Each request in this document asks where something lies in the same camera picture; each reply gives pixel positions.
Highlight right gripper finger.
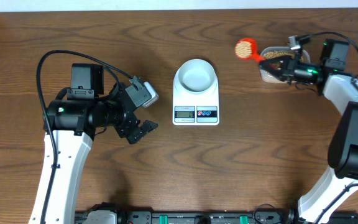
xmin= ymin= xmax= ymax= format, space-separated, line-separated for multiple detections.
xmin=259 ymin=66 xmax=287 ymax=82
xmin=259 ymin=57 xmax=288 ymax=70

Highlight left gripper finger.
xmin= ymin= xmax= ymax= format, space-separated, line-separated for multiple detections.
xmin=126 ymin=76 xmax=150 ymax=108
xmin=135 ymin=120 xmax=158 ymax=143

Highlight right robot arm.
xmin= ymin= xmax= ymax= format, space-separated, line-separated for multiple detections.
xmin=259 ymin=36 xmax=358 ymax=223

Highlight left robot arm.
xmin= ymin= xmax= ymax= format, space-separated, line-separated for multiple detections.
xmin=29 ymin=63 xmax=158 ymax=223

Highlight soybeans in scoop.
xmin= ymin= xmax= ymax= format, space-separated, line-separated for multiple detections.
xmin=234 ymin=41 xmax=252 ymax=58

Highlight white digital kitchen scale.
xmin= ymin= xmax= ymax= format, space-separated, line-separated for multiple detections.
xmin=172 ymin=70 xmax=219 ymax=126

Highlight light blue bowl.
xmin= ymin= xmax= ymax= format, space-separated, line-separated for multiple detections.
xmin=177 ymin=59 xmax=218 ymax=93

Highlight pile of soybeans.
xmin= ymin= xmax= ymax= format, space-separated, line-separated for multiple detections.
xmin=259 ymin=50 xmax=305 ymax=77

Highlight clear plastic container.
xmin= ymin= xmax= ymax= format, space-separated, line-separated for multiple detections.
xmin=260 ymin=47 xmax=310 ymax=84

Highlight right black cable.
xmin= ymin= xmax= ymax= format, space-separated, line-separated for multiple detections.
xmin=300 ymin=30 xmax=358 ymax=106

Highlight black cable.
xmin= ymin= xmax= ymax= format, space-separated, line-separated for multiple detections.
xmin=35 ymin=49 xmax=135 ymax=224
xmin=300 ymin=30 xmax=358 ymax=106

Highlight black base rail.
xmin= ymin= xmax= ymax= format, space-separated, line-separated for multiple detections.
xmin=75 ymin=202 xmax=358 ymax=224

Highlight left black cable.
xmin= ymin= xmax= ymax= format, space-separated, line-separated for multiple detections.
xmin=35 ymin=49 xmax=135 ymax=224

